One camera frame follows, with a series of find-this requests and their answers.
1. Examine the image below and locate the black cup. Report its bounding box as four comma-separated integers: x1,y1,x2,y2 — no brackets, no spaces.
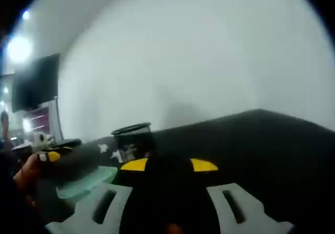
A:
110,122,158,163

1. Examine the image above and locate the black round lid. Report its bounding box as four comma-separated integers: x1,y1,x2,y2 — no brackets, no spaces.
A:
51,138,82,149

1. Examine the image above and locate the large ceiling light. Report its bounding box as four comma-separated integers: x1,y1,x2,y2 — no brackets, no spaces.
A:
6,36,32,62

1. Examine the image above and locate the black tabletop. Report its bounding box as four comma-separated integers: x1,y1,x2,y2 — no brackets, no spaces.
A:
52,108,335,219

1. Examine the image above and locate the person's right hand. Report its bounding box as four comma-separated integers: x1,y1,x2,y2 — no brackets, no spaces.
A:
167,224,184,234

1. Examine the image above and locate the thin metal stand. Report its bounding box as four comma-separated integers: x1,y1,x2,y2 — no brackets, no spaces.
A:
50,95,65,141

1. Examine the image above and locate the green dustpan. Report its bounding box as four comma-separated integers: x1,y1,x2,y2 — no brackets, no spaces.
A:
56,165,119,199

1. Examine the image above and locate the person's left hand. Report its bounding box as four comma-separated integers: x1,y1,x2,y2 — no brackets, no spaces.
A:
12,153,53,194

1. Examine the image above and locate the black wall screen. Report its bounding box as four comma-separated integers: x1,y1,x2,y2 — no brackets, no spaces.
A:
11,53,61,113

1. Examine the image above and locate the maroon cabinet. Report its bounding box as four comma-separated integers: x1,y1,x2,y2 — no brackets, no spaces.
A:
23,105,51,136

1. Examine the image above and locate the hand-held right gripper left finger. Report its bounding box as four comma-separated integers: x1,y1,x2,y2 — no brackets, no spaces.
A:
46,157,168,234

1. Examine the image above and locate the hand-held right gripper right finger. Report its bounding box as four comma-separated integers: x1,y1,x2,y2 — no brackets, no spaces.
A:
170,157,294,234

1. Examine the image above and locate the dark paper cup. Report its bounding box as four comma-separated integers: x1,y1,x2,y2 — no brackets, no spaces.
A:
12,144,33,164

